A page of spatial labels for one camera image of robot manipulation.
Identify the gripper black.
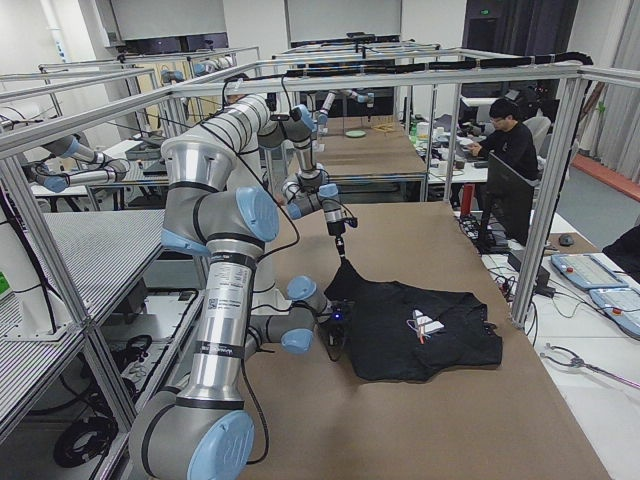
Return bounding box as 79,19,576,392
326,322,348,348
327,219,346,261

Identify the black t-shirt with logo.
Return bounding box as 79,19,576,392
325,260,503,381

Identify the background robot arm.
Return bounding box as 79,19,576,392
27,135,129,193

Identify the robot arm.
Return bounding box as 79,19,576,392
129,95,343,479
203,95,357,257

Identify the black monitor on right desk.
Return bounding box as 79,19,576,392
476,153,536,254

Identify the man at desk in black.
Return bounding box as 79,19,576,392
464,97,540,191

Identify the grey perforated work table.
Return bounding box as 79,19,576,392
0,208,171,351

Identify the teach pendant blue grey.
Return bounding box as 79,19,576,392
550,254,628,290

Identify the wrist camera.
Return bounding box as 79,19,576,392
343,216,358,228
329,300,355,323

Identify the aluminium frame post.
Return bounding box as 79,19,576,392
511,76,588,330

